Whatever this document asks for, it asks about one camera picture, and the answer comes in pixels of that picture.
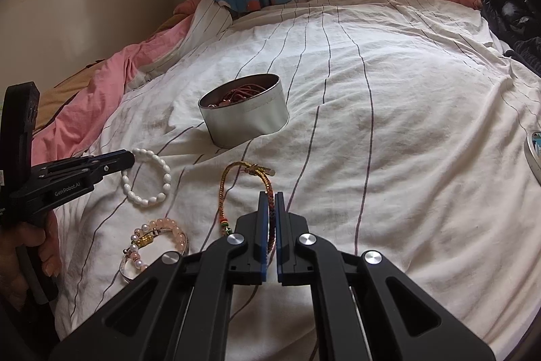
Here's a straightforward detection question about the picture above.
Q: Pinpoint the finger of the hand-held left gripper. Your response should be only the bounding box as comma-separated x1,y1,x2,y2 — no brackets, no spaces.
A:
40,151,132,178
10,156,135,219

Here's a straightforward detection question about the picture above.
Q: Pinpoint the round printed tin lid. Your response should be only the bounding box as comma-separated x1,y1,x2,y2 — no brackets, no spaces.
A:
524,130,541,186

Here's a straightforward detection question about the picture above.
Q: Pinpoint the person's left hand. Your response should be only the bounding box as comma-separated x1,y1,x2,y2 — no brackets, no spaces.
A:
0,212,61,305

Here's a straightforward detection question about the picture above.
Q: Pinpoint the white bead bracelet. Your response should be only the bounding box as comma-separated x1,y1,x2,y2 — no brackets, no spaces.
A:
121,148,172,209

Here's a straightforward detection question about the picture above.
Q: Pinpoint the dark knit cloth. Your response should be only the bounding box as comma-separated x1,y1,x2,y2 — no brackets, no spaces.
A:
503,40,541,76

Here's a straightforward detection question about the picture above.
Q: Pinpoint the pink bead bracelet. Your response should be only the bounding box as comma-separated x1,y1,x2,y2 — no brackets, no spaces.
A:
134,217,189,260

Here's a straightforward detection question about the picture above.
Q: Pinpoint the brown cloth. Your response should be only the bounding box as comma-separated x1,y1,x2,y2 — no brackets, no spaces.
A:
34,59,111,131

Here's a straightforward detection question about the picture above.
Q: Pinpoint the round silver tin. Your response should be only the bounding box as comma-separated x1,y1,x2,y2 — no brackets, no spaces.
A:
198,74,290,149

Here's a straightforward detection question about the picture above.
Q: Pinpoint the red knotted cord bracelet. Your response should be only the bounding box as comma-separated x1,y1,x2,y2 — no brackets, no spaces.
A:
206,78,271,109

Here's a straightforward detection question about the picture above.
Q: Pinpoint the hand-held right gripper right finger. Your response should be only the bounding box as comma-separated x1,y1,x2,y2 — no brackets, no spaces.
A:
275,192,496,361

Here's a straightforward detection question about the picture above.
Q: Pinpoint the pink blanket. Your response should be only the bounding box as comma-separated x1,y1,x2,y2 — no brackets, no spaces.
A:
31,0,204,154

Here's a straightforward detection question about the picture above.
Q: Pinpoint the black puffer jacket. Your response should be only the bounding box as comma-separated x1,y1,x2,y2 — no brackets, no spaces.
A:
479,0,541,49

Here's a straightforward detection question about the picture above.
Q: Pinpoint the gold braided cord bracelet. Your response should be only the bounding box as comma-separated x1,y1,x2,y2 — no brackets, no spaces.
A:
217,161,277,256

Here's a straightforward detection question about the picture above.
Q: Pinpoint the silver bangle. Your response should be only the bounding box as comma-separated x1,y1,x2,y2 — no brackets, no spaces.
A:
120,253,149,284

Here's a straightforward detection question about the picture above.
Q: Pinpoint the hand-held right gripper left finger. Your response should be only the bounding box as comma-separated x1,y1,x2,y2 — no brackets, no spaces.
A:
48,191,271,361

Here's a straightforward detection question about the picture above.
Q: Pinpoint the pearl bracelet with gold charm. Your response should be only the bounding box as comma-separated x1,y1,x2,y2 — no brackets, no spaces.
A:
124,229,158,271

